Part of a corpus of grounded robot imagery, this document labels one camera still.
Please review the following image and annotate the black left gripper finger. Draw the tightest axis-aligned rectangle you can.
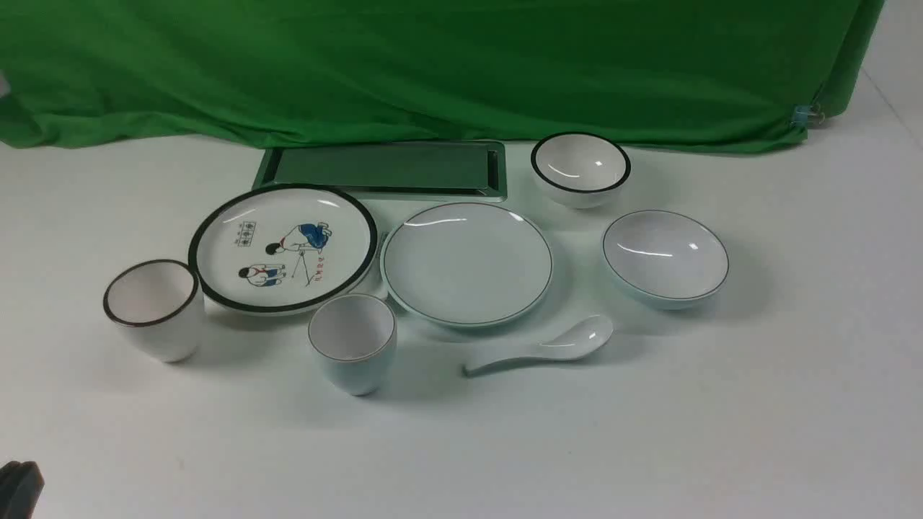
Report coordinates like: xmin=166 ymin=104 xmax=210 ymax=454
xmin=1 ymin=461 xmax=44 ymax=519

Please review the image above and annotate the pale blue cup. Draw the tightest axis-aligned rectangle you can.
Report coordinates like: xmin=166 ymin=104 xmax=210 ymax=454
xmin=307 ymin=293 xmax=398 ymax=396

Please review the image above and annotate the pale blue ceramic spoon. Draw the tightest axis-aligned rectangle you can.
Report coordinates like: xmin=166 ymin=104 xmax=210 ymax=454
xmin=461 ymin=314 xmax=614 ymax=376

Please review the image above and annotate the pale blue bowl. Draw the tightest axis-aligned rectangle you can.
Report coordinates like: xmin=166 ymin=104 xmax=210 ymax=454
xmin=600 ymin=210 xmax=730 ymax=310

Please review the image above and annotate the white cup black rim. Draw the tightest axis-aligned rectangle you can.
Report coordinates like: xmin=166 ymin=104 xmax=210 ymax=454
xmin=102 ymin=259 xmax=206 ymax=363

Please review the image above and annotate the illustrated plate black rim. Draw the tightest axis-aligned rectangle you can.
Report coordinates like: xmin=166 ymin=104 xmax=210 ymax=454
xmin=187 ymin=185 xmax=381 ymax=316

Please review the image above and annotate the metal rectangular table hatch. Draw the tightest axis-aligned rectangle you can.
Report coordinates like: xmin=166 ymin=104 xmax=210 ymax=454
xmin=252 ymin=141 xmax=508 ymax=203

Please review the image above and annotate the pale blue plate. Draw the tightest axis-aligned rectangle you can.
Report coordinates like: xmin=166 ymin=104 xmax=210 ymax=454
xmin=379 ymin=203 xmax=556 ymax=328

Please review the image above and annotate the white bowl black rim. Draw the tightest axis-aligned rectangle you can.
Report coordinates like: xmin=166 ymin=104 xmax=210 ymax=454
xmin=530 ymin=132 xmax=632 ymax=209

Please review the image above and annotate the green backdrop cloth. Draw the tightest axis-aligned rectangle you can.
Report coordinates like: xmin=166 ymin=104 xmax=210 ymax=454
xmin=1 ymin=1 xmax=883 ymax=154

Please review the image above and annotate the blue binder clip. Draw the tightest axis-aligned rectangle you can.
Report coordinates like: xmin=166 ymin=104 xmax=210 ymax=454
xmin=790 ymin=103 xmax=826 ymax=129

